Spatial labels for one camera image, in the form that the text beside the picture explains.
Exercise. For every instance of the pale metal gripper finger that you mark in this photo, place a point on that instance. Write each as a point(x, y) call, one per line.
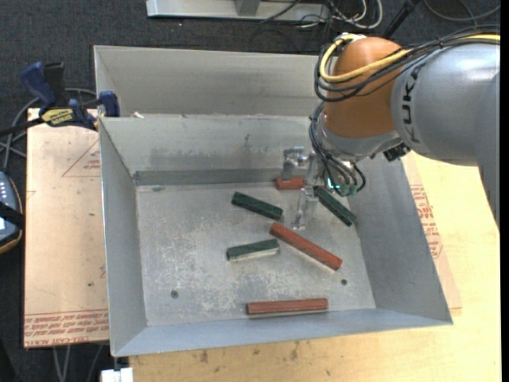
point(293, 157)
point(304, 209)

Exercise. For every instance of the red-brown flat block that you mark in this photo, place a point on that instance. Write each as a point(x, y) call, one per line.
point(286, 306)
point(306, 246)
point(287, 184)

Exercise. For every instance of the dark green flat block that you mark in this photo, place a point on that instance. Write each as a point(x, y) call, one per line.
point(338, 209)
point(252, 249)
point(256, 205)

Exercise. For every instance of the grey metal bin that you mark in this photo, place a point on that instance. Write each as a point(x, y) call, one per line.
point(199, 253)

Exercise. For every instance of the brown cardboard board, red print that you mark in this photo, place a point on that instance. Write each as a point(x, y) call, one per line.
point(63, 233)

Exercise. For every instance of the black cylinder on white bracket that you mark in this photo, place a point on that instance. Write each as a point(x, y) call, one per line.
point(395, 152)

